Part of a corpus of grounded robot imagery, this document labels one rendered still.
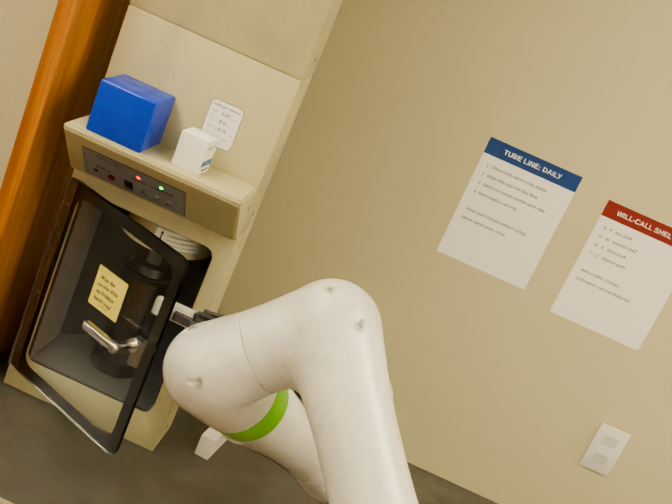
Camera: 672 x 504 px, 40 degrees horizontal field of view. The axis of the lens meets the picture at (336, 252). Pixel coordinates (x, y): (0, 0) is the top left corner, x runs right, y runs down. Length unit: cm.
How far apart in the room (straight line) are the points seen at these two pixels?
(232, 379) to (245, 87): 63
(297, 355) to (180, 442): 85
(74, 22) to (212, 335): 67
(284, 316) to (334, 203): 96
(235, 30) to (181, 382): 68
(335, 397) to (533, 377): 113
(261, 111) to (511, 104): 61
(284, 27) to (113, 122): 32
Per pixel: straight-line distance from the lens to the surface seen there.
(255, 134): 162
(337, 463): 106
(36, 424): 185
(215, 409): 118
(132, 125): 157
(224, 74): 162
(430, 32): 199
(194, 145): 157
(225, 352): 114
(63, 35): 162
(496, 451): 224
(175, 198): 161
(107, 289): 168
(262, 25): 160
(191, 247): 175
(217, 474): 188
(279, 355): 112
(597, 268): 208
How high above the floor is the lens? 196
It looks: 18 degrees down
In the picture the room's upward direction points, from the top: 24 degrees clockwise
